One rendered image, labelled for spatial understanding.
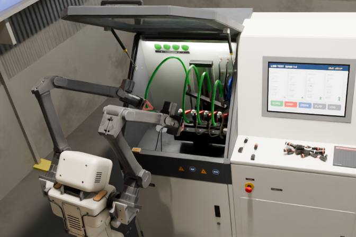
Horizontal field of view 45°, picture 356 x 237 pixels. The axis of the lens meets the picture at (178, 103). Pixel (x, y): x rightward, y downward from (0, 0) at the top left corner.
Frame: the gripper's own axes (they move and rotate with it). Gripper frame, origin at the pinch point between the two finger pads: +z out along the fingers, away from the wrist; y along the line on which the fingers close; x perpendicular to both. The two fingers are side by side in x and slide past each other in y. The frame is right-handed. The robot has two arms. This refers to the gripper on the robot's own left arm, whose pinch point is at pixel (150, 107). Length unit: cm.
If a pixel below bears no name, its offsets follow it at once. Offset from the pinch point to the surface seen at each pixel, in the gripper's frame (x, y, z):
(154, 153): 24.0, -4.0, 12.6
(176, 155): 19.1, -13.2, 20.7
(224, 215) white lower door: 42, -25, 64
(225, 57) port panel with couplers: -45, -2, 32
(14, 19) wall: -13, 168, -59
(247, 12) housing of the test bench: -77, 3, 36
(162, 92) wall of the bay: -9.6, 37.2, 24.4
